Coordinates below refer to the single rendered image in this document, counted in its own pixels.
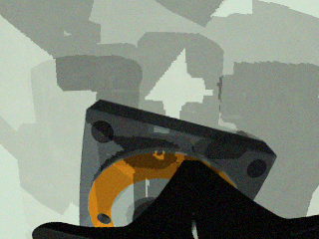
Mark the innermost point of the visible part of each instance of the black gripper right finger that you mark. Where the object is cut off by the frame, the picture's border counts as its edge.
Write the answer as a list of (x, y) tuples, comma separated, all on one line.
[(221, 211)]

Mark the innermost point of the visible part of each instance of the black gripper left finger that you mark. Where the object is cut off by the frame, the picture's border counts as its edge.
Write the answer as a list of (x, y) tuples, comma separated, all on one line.
[(169, 217)]

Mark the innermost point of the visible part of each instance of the orange round plate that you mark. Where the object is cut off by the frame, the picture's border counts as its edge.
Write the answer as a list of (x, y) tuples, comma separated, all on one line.
[(135, 178)]

